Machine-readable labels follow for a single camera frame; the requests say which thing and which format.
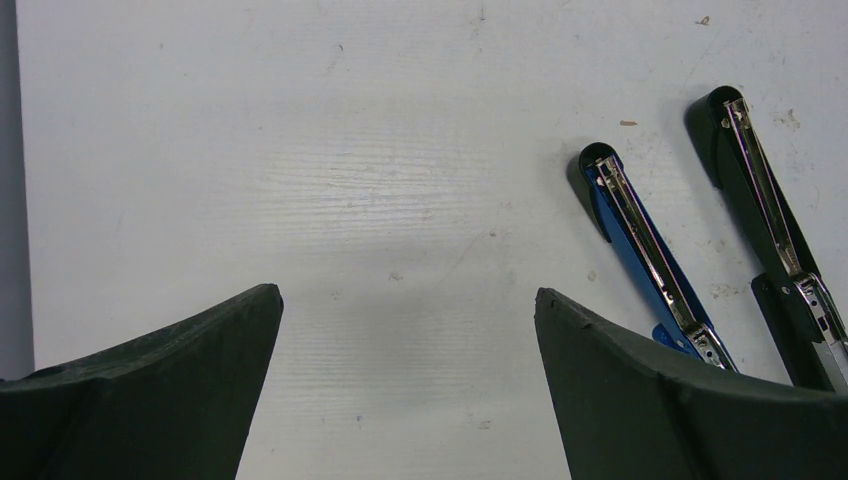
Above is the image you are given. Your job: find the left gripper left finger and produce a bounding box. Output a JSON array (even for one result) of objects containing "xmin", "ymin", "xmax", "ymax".
[{"xmin": 1, "ymin": 284, "xmax": 284, "ymax": 479}]

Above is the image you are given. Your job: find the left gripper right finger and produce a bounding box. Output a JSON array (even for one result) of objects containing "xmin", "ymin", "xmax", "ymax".
[{"xmin": 534, "ymin": 288, "xmax": 847, "ymax": 479}]

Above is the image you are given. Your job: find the blue stapler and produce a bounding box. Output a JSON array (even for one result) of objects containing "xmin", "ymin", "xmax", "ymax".
[{"xmin": 568, "ymin": 142, "xmax": 738, "ymax": 372}]

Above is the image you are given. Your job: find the black stapler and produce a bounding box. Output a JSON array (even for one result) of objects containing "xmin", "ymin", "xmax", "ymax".
[{"xmin": 684, "ymin": 86, "xmax": 847, "ymax": 395}]

